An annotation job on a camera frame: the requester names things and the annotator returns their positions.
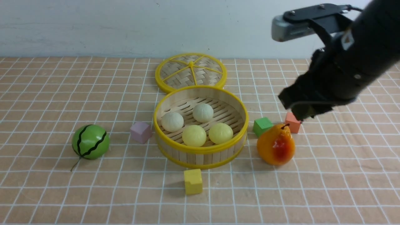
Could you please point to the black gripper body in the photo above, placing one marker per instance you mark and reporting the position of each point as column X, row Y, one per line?
column 323, row 83

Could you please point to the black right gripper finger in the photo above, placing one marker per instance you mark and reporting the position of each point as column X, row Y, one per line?
column 304, row 111

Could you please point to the yellow bun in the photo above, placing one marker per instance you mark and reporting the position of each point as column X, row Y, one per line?
column 220, row 133
column 194, row 135

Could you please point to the white bun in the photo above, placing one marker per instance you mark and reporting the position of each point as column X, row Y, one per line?
column 203, row 113
column 172, row 121

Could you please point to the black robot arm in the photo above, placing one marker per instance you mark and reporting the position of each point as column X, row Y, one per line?
column 359, row 46

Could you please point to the bamboo steamer tray yellow rim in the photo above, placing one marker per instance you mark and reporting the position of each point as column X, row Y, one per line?
column 228, row 109

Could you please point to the woven bamboo steamer lid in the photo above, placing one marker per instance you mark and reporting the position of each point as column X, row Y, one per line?
column 190, row 69

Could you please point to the orange-red wooden cube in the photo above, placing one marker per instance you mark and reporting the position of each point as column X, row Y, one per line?
column 294, row 124

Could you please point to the orange toy pear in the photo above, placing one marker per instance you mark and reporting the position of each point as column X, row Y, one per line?
column 276, row 146

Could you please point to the green wooden cube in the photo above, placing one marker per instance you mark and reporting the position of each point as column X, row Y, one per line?
column 261, row 125

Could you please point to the yellow wooden block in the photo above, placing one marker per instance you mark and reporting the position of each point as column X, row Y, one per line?
column 193, row 181

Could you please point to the pink wooden cube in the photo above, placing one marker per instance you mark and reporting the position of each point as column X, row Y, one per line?
column 141, row 132

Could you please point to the green toy watermelon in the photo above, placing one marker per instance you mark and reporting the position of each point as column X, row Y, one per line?
column 90, row 142

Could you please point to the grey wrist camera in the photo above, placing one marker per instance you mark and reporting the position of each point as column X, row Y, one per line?
column 322, row 19

